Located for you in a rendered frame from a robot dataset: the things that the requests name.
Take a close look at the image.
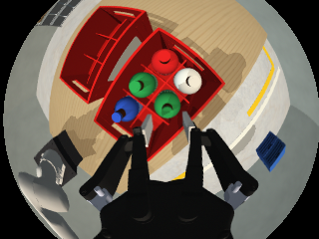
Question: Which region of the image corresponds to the red bottle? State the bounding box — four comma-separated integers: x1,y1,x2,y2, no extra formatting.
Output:
151,49,178,76

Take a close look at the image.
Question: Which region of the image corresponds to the blue bottle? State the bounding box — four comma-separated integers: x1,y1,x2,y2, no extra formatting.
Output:
112,95,143,122

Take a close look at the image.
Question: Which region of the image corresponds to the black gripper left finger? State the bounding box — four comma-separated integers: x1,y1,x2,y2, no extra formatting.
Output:
79,115,154,221

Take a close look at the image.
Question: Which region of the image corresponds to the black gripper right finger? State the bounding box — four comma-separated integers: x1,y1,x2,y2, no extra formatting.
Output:
176,112,258,222

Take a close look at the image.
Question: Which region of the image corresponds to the dark red crate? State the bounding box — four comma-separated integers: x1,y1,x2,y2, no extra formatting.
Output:
60,6,153,104
94,27,225,161

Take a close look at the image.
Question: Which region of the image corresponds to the white bottle with grey label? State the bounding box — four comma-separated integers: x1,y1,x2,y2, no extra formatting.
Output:
174,68,201,95

